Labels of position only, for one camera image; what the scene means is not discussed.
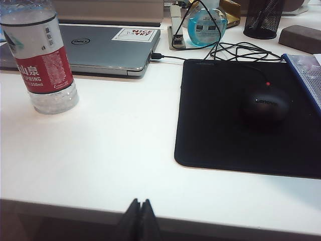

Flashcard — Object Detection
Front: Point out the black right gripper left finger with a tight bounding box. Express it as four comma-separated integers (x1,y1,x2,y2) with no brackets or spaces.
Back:
117,198,142,241

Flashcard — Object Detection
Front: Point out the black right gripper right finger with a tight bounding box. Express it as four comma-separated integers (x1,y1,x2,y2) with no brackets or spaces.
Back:
141,198,164,241

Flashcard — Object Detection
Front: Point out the clear red-label water bottle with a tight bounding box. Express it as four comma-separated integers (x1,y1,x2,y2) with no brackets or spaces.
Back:
0,0,80,115

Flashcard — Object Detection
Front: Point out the blue hand sanitizer pump bottle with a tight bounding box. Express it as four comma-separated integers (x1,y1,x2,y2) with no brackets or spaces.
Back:
187,0,228,47

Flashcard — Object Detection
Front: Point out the black mouse pad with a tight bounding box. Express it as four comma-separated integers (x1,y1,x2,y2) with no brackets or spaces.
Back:
174,59,321,180

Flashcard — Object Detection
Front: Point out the black computer mouse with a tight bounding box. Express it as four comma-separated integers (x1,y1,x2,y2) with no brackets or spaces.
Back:
240,84,292,133

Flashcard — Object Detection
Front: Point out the silver laptop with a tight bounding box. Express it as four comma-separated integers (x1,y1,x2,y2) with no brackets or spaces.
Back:
0,23,162,78

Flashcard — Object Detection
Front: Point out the beige stapler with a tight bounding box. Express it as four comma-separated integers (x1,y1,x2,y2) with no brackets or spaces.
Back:
167,5,188,51

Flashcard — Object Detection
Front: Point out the blue mesh pouch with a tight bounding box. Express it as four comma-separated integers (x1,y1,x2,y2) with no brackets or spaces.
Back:
280,53,321,115

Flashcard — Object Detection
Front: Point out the gold snack wrapper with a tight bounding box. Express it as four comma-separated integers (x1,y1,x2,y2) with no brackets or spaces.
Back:
220,0,242,27

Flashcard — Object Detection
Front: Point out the black mesh pen holder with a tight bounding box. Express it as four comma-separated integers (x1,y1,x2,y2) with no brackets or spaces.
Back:
243,0,288,40

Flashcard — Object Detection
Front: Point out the brown case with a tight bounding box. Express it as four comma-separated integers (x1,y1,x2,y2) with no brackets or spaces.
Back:
279,24,321,55

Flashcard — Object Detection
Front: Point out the black mouse cable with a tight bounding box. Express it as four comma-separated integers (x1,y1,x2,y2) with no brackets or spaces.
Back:
151,42,287,85

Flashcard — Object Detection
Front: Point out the black charging cable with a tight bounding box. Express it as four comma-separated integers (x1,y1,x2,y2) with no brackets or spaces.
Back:
172,0,226,61

